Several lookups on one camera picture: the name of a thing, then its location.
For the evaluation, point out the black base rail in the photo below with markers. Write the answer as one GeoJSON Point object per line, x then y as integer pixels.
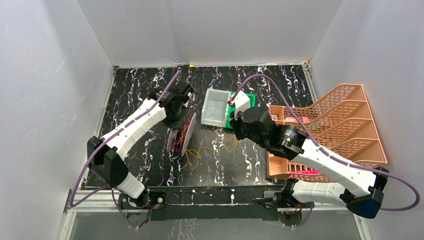
{"type": "Point", "coordinates": [214, 202]}

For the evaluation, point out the white plastic bin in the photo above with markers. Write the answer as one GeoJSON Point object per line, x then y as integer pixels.
{"type": "Point", "coordinates": [215, 108]}

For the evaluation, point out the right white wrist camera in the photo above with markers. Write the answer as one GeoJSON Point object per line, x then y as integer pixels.
{"type": "Point", "coordinates": [240, 102]}

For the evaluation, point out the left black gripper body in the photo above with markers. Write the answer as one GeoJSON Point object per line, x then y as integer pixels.
{"type": "Point", "coordinates": [185, 91]}

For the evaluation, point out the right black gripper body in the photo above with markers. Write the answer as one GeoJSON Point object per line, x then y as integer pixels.
{"type": "Point", "coordinates": [241, 131]}

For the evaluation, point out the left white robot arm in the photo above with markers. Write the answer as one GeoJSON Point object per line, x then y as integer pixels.
{"type": "Point", "coordinates": [109, 151]}

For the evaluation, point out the green plastic bin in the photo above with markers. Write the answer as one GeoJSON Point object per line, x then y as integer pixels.
{"type": "Point", "coordinates": [230, 109]}

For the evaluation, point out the white filament spool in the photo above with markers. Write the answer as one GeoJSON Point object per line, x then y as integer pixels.
{"type": "Point", "coordinates": [178, 139]}

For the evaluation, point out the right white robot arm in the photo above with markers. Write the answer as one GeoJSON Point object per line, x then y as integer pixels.
{"type": "Point", "coordinates": [358, 190]}

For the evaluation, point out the pink item in organizer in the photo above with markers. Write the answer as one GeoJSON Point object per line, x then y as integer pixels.
{"type": "Point", "coordinates": [305, 172]}

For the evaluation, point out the orange desk organizer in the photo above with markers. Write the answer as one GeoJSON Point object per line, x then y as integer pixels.
{"type": "Point", "coordinates": [342, 122]}

